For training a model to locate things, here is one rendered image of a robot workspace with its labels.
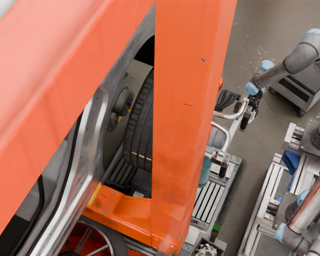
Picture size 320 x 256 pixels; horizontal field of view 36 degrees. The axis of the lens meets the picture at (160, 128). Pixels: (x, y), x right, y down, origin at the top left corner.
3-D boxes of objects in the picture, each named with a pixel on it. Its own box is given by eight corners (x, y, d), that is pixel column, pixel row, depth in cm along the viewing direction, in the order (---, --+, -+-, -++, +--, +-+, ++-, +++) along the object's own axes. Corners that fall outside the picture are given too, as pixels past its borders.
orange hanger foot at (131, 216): (82, 184, 286) (74, 156, 257) (163, 221, 276) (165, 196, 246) (67, 209, 278) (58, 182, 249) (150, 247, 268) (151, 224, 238)
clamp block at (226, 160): (213, 154, 256) (214, 149, 251) (229, 160, 254) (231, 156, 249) (210, 162, 253) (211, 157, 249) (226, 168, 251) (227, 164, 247)
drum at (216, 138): (193, 121, 280) (195, 107, 268) (227, 135, 276) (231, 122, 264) (183, 140, 273) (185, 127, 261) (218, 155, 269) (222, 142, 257)
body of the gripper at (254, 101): (245, 100, 274) (252, 85, 280) (243, 109, 281) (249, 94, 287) (258, 105, 272) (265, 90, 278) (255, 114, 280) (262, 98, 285)
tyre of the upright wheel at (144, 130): (169, 100, 320) (174, 28, 265) (202, 113, 315) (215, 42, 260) (123, 182, 287) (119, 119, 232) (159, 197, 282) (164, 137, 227)
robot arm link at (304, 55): (312, 71, 232) (253, 100, 276) (322, 57, 237) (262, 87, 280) (295, 54, 231) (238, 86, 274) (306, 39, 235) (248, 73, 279)
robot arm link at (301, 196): (300, 193, 243) (308, 181, 232) (324, 209, 239) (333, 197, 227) (288, 211, 238) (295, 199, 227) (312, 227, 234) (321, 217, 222)
